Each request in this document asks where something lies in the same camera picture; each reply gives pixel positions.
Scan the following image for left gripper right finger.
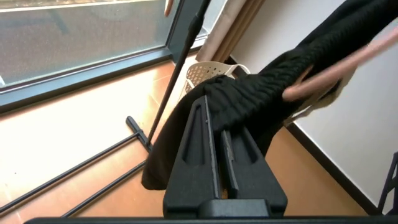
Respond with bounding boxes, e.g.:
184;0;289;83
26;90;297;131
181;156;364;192
220;126;289;216

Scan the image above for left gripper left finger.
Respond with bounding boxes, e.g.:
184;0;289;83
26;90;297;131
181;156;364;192
163;95;221;216

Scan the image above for black shorts with white print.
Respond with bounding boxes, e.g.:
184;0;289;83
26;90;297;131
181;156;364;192
141;0;398;190

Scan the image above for pink clothes hanger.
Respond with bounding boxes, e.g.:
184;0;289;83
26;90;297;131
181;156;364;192
164;0;175;18
282;27;398;102

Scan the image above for white laundry basket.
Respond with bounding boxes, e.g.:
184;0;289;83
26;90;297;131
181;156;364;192
178;61;251;102

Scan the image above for black clothes rack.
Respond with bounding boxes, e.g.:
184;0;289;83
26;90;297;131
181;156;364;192
0;0;212;218

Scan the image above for black metal stand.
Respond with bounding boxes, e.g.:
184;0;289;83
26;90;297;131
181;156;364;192
377;151;398;215

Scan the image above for beige curtain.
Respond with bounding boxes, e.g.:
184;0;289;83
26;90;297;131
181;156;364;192
195;0;267;63

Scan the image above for window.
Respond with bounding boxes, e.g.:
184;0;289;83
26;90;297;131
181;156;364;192
0;0;229;114

